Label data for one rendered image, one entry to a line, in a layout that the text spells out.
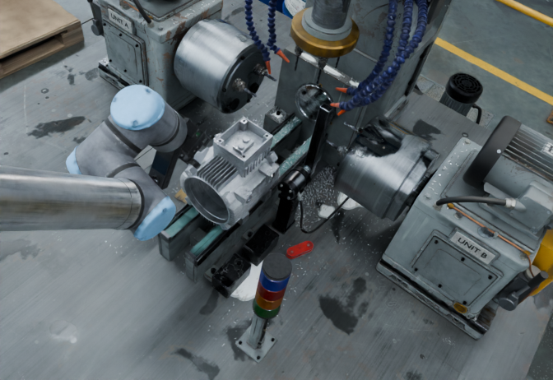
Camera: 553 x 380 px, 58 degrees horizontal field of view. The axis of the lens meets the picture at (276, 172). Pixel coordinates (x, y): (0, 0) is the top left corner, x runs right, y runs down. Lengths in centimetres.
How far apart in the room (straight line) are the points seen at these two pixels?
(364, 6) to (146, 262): 95
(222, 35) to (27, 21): 204
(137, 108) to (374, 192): 67
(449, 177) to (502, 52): 286
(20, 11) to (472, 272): 297
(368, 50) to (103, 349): 110
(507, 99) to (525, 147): 251
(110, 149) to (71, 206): 24
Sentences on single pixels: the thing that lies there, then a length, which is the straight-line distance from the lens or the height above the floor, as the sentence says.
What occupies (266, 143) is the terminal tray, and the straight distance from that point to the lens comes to 129.
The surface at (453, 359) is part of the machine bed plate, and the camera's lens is 151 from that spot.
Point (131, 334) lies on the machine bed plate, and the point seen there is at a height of 80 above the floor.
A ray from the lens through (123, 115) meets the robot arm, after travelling 97.
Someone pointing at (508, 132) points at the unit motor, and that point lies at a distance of 121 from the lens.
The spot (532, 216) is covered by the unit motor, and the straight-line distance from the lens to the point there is 121.
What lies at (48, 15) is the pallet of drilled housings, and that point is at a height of 15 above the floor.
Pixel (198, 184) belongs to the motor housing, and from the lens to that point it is 139.
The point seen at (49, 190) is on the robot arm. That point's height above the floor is 152.
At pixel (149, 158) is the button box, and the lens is 135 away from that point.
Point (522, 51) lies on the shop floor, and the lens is 425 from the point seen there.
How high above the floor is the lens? 209
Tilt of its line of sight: 51 degrees down
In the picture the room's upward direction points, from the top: 12 degrees clockwise
